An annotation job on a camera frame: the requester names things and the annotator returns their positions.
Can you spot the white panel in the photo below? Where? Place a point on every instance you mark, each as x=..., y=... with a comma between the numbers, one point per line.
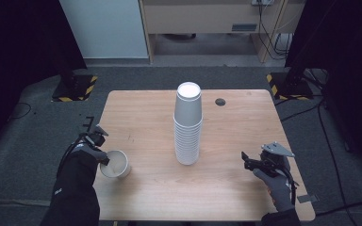
x=106, y=28

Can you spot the grey tape strip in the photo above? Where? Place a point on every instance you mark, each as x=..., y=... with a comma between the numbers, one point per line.
x=308, y=198

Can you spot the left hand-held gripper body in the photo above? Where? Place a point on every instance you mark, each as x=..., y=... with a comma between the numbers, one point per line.
x=94, y=138

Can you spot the stack of white paper cups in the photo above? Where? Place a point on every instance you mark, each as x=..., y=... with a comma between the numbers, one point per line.
x=187, y=125

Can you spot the person's left hand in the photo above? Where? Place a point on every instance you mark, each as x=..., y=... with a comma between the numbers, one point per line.
x=88, y=152

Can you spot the black stand post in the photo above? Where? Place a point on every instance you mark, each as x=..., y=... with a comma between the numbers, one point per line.
x=297, y=69
x=66, y=73

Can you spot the single white paper cup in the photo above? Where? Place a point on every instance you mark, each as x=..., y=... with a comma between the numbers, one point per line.
x=116, y=166

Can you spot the light wooden desk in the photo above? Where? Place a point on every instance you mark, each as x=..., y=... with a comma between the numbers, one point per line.
x=201, y=17

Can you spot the black curtain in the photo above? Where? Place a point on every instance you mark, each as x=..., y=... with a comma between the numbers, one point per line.
x=19, y=56
x=348, y=62

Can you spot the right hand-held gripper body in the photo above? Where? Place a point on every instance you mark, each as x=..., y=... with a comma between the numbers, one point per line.
x=275, y=158

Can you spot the white power strip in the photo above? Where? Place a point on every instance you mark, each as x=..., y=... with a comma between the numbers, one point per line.
x=261, y=2

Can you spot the black round table grommet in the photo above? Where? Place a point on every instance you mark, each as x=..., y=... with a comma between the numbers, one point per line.
x=220, y=102

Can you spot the person's right hand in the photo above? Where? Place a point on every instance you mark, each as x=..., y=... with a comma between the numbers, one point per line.
x=278, y=190

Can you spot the hazard-striped black stand base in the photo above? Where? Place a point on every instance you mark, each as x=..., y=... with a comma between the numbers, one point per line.
x=290, y=89
x=75, y=91

